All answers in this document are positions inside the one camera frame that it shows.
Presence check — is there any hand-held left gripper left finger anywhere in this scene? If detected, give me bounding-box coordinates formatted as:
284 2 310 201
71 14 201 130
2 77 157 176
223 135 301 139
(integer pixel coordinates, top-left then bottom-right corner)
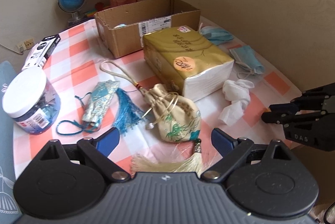
39 127 131 183

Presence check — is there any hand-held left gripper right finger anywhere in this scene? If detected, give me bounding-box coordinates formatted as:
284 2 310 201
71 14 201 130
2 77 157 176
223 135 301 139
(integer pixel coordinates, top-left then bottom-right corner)
200 128 295 184

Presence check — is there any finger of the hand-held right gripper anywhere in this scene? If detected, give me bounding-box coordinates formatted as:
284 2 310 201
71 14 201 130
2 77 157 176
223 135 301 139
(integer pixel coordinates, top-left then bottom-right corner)
261 109 335 126
267 86 335 113

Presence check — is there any blue brocade tasselled sachet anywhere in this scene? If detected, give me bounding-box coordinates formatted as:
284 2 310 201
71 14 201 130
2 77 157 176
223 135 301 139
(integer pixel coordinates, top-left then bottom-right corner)
56 80 146 137

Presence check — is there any beige tasselled sachet pouch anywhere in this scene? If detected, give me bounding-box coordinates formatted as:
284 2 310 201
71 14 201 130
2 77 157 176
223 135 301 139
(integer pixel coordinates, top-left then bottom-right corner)
101 60 204 179

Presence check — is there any white tissue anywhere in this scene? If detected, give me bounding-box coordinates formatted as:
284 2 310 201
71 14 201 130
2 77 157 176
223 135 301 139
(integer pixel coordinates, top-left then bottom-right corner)
218 79 255 126

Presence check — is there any blue face mask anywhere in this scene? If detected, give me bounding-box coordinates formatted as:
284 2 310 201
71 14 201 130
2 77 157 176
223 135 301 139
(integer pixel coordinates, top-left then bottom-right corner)
229 46 265 80
200 25 234 46

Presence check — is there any brown cardboard box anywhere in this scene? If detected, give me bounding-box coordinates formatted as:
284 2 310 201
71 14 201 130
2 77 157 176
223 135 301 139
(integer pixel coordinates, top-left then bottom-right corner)
94 0 201 59

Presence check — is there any gold tissue pack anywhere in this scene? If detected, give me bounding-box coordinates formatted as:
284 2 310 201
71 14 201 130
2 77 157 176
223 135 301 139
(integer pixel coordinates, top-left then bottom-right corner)
143 26 234 102

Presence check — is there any clear jar with white lid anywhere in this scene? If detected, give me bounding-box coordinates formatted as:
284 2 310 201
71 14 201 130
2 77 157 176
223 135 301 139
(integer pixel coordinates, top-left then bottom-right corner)
2 66 61 135

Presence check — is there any light blue embroidered cushion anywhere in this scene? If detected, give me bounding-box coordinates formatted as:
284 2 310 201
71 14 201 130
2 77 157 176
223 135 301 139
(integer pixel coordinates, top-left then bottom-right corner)
0 60 23 224

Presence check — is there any pink checkered tablecloth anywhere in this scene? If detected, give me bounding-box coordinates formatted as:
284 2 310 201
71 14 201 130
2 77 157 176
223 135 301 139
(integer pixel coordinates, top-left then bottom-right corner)
12 13 309 180

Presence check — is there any black and white pen box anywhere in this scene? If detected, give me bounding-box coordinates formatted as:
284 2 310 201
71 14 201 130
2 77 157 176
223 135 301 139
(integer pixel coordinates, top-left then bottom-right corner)
21 34 61 71

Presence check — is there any rainbow coloured toy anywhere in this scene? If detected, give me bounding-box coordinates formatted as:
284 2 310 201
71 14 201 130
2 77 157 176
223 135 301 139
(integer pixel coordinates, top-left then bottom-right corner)
84 2 110 16

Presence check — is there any wall power socket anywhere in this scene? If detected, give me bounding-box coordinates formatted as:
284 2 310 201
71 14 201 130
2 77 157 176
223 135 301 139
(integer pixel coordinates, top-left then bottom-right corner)
16 37 36 52

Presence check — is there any white power cable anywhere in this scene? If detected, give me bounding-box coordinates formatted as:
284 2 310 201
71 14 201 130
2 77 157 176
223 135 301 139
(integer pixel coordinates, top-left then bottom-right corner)
0 43 19 53

